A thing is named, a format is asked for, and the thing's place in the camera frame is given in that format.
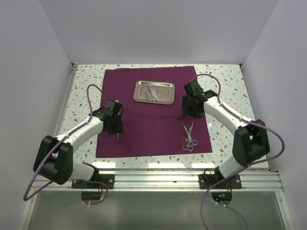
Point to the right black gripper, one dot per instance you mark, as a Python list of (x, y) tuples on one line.
[(186, 111)]

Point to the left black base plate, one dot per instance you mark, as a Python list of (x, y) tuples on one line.
[(96, 182)]

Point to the purple cloth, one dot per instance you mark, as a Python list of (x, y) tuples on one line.
[(150, 129)]

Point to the small steel ring scissors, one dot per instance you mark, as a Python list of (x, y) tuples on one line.
[(195, 142)]

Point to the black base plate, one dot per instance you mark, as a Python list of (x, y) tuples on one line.
[(96, 182), (209, 178)]

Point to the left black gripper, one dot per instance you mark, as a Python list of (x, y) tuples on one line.
[(119, 129)]

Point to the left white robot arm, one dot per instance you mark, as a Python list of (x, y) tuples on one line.
[(55, 160)]

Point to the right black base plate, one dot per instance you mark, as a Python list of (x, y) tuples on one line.
[(209, 178)]

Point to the steel surgical scissors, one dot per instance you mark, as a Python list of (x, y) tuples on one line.
[(187, 147)]

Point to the steel forceps with rings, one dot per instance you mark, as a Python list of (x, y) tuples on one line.
[(188, 140)]

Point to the steel instrument tray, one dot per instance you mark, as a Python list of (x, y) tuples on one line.
[(164, 90)]

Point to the steel straight probe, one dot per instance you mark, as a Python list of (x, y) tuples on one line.
[(146, 91)]

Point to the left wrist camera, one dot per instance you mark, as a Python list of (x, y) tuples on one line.
[(113, 108)]

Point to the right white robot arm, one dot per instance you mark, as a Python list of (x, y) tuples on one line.
[(250, 141)]

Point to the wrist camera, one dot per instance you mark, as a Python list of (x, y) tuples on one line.
[(195, 91), (113, 108)]

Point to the aluminium front rail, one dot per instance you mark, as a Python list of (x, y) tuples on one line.
[(146, 180)]

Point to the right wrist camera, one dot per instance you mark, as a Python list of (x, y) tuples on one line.
[(195, 91)]

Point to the steel scalpel handle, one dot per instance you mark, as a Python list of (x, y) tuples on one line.
[(153, 93)]

